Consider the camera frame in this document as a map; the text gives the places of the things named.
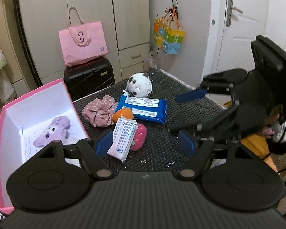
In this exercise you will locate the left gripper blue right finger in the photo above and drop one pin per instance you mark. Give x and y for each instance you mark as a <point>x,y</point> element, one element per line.
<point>188,143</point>

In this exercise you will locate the colourful paper gift bag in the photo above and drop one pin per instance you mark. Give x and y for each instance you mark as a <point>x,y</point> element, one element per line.
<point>168,32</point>

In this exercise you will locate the beige wardrobe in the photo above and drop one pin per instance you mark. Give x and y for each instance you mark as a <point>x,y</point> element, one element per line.
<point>29,36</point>

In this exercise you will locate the white panda plush ball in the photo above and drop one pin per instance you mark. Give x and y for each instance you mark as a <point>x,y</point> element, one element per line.
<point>138,85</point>

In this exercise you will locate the pink floral scrunchie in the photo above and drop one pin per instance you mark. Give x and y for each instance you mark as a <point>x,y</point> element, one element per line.
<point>99,112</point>

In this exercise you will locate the black suitcase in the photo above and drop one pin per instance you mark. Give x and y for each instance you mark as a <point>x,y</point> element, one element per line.
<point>90,77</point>

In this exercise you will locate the printed paper sheet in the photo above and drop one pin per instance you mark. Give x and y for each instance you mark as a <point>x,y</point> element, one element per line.
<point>27,137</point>

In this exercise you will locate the white pink tissue pack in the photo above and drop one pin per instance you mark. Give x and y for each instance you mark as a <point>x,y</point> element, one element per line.
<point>123,136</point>

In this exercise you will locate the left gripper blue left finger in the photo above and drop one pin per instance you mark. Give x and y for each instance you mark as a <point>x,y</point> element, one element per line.
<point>104,143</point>

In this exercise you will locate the blue wet wipes pack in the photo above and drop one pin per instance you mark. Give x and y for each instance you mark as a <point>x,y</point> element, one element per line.
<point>151,110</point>

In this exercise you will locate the white door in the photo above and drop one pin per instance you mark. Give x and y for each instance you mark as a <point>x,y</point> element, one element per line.
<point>234,24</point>

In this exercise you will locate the pink cardboard box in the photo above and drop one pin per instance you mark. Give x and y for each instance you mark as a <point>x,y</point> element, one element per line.
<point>36,108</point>

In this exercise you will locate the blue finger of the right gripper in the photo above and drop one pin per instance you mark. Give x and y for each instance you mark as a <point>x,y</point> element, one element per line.
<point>190,96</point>

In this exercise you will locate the purple plush toy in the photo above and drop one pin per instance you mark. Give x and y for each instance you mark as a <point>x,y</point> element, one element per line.
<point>57,130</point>

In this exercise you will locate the pink strawberry plush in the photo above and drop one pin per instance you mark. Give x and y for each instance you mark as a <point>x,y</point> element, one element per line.
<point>139,137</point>

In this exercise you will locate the orange plush ball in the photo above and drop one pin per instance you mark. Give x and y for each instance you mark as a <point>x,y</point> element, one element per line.
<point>124,112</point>

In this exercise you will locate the pink tote bag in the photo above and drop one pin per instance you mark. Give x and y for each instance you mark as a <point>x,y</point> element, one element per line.
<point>82,43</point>

